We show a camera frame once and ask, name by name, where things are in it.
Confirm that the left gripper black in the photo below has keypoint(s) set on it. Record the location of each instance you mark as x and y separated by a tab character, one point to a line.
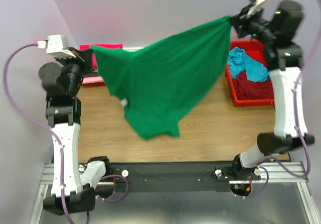
87	64

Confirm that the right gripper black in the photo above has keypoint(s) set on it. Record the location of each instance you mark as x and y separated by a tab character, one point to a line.
240	21

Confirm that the green t-shirt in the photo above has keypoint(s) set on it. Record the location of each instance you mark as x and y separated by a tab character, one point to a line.
159	84

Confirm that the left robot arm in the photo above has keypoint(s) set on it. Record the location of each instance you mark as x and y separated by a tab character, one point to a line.
71	190

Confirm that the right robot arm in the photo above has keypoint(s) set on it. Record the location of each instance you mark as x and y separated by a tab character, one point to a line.
284	60

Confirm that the light pink folded t-shirt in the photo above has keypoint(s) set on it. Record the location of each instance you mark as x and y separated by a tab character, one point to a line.
92	80

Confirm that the magenta folded t-shirt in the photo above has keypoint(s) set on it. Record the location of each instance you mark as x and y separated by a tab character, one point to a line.
108	46

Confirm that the red folded t-shirt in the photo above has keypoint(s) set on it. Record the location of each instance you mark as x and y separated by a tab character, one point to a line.
93	84

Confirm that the blue t-shirt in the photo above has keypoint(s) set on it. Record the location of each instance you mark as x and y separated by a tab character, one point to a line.
238	61

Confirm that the dark red t-shirt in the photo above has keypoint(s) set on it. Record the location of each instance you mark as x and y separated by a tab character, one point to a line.
249	90

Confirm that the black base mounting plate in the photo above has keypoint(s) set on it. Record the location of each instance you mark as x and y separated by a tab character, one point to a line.
180	176

